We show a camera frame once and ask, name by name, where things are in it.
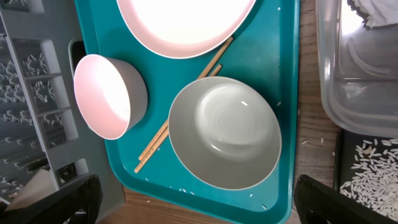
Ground teal plastic tray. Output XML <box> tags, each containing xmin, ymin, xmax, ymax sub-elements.
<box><xmin>75</xmin><ymin>0</ymin><xmax>300</xmax><ymax>223</ymax></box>

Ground black tray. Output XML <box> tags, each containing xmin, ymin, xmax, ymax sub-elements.
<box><xmin>333</xmin><ymin>129</ymin><xmax>398</xmax><ymax>223</ymax></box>

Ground lower wooden chopstick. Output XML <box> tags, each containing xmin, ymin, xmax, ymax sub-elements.
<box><xmin>134</xmin><ymin>120</ymin><xmax>169</xmax><ymax>173</ymax></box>

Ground white tissue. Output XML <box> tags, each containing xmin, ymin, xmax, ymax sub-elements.
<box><xmin>347</xmin><ymin>0</ymin><xmax>397</xmax><ymax>29</ymax></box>

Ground clear plastic bin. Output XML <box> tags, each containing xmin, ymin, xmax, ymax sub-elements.
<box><xmin>316</xmin><ymin>0</ymin><xmax>397</xmax><ymax>138</ymax></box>

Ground wooden chopstick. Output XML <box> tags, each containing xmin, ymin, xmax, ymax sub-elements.
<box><xmin>134</xmin><ymin>120</ymin><xmax>169</xmax><ymax>173</ymax></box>
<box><xmin>139</xmin><ymin>37</ymin><xmax>233</xmax><ymax>161</ymax></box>

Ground grey bowl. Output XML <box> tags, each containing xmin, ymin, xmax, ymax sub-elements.
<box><xmin>168</xmin><ymin>77</ymin><xmax>282</xmax><ymax>190</ymax></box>

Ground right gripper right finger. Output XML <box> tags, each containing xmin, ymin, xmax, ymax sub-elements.
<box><xmin>294</xmin><ymin>175</ymin><xmax>397</xmax><ymax>224</ymax></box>

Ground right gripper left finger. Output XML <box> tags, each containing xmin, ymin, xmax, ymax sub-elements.
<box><xmin>1</xmin><ymin>174</ymin><xmax>103</xmax><ymax>224</ymax></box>

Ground upper wooden chopstick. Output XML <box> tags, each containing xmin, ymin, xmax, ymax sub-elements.
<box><xmin>139</xmin><ymin>37</ymin><xmax>233</xmax><ymax>161</ymax></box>

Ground grey plastic dish rack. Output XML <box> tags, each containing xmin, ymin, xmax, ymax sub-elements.
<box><xmin>1</xmin><ymin>1</ymin><xmax>125</xmax><ymax>218</ymax></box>

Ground large white plate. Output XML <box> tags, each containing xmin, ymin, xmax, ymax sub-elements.
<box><xmin>117</xmin><ymin>0</ymin><xmax>256</xmax><ymax>59</ymax></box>

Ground spilled rice grains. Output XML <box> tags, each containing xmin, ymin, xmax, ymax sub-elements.
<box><xmin>339</xmin><ymin>139</ymin><xmax>397</xmax><ymax>221</ymax></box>

